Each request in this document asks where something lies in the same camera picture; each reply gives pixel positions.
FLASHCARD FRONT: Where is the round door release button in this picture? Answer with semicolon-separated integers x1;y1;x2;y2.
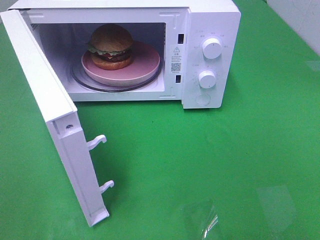
195;94;211;106

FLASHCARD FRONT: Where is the pink round plate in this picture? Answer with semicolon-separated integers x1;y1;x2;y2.
81;41;161;87

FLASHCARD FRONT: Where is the burger with lettuce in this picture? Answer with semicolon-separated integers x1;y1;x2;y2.
87;23;134;71

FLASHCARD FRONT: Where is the white microwave door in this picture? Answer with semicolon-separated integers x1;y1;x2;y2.
0;10;114;227

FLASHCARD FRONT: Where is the lower white microwave knob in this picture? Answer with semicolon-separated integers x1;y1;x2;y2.
198;70;217;89

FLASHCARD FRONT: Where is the white microwave knob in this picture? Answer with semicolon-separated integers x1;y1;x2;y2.
202;37;223;59
198;70;217;89

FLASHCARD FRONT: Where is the warning label with QR code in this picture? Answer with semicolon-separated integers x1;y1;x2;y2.
169;44;183;74

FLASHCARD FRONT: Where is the white microwave oven body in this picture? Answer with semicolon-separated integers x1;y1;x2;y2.
7;0;241;109

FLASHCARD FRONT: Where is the upper white microwave knob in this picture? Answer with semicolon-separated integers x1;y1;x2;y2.
202;37;223;59

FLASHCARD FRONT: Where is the glass microwave turntable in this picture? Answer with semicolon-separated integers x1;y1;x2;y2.
71;57;165;93

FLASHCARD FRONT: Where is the clear tape strip front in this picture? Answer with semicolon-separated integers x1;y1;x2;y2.
181;199;223;240

